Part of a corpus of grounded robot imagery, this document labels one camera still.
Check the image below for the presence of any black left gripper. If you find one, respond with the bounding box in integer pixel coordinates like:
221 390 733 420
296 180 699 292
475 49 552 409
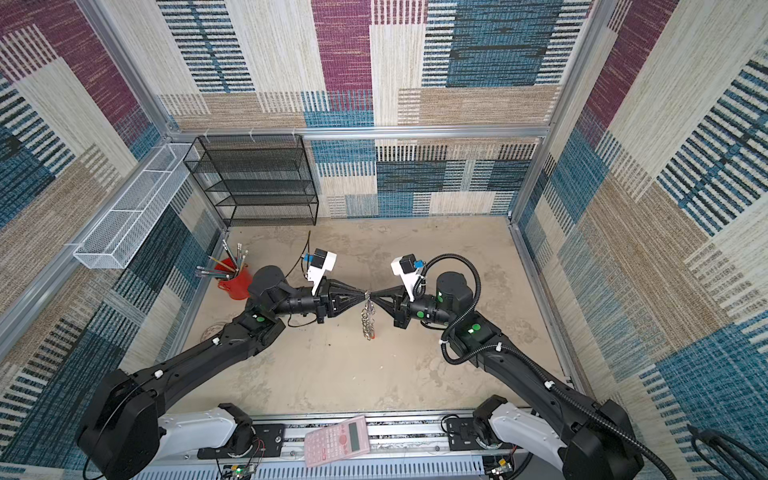
270 281 365 330

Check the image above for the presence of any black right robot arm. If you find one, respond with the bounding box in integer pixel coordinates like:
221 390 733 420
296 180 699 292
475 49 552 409
371 272 644 479

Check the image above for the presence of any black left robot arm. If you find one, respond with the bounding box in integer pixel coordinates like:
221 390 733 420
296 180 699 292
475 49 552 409
76 265 365 479

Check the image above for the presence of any red pencil cup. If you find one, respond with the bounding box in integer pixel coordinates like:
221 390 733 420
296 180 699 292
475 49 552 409
195 239 252 300

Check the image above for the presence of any tape roll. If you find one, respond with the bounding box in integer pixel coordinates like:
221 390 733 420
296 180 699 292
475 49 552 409
200 322 228 342

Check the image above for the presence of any pink calculator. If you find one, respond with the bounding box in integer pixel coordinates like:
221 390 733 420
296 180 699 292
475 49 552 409
303 416 371 468

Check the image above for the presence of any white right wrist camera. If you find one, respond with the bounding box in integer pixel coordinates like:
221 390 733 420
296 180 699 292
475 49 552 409
390 254 425 302

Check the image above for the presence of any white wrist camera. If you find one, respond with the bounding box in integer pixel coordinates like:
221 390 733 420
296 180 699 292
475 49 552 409
305 248 337 295
390 254 425 302

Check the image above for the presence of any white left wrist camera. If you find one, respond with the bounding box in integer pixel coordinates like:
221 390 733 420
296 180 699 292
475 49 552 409
305 248 337 295

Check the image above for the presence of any black wire mesh shelf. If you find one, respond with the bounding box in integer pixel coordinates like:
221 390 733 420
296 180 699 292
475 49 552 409
183 134 319 227

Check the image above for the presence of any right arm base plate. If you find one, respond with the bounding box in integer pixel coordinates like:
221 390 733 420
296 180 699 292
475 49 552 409
440 414 526 453

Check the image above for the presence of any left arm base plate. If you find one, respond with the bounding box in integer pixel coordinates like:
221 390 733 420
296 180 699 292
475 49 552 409
196 424 285 462

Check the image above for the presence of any white wire mesh basket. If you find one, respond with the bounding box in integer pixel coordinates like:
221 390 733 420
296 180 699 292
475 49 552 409
73 143 189 270

